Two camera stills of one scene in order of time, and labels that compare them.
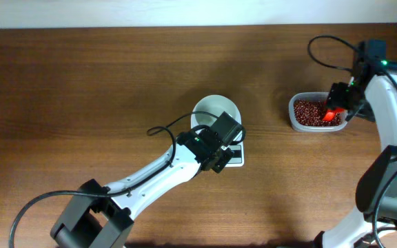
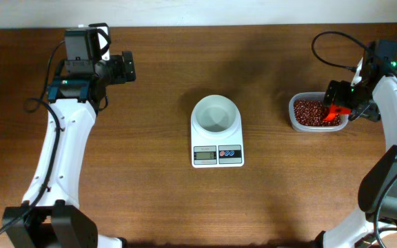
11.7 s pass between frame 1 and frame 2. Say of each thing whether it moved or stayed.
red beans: stayed
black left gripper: moved
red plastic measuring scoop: stayed
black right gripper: stayed
